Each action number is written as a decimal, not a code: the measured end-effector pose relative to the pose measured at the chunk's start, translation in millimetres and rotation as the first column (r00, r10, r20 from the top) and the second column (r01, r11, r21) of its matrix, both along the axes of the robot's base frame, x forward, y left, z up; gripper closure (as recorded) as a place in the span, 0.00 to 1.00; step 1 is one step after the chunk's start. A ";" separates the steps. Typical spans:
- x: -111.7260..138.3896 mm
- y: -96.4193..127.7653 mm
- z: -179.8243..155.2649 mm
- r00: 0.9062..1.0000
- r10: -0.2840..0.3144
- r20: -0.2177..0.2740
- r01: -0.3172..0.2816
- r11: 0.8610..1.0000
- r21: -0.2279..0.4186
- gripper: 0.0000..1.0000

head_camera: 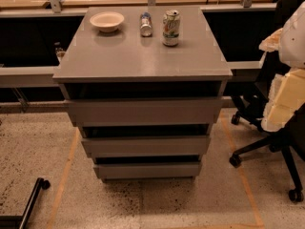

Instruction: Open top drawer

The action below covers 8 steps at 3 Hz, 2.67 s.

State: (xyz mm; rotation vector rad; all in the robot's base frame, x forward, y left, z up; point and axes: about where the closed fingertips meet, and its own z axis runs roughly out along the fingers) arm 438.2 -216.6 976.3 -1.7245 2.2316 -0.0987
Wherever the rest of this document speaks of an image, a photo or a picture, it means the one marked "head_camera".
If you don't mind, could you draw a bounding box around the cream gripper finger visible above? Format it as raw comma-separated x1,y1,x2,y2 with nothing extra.
261,68,305,132
258,29,282,52

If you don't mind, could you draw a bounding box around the grey top drawer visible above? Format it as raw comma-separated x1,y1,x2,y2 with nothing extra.
67,97,222,127

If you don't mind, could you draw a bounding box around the grey drawer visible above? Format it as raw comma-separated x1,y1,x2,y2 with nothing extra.
93,162,202,179
67,97,222,127
82,135,211,157

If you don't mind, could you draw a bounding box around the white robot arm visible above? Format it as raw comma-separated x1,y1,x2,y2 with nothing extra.
259,2,305,132

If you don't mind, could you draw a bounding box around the grey drawer cabinet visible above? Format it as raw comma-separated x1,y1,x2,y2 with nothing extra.
52,5,234,183

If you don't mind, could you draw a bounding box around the grey bottom drawer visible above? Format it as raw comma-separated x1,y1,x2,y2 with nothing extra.
93,162,202,179

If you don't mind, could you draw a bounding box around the grey middle drawer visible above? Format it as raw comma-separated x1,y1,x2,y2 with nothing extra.
82,135,211,157

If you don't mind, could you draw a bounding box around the black office chair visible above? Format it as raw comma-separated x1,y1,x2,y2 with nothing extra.
230,0,305,202

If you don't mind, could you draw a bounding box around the standing green white can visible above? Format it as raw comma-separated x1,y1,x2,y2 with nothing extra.
163,10,180,47

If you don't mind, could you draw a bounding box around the small lying silver can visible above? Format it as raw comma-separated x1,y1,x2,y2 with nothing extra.
140,12,153,37

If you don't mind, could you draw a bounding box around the white bowl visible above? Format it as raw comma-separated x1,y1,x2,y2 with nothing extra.
90,11,125,32

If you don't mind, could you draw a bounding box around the small bottle behind cabinet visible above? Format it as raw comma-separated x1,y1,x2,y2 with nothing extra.
54,42,65,61

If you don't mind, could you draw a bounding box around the black wheeled stand base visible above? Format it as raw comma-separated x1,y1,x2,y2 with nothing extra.
0,177,51,229

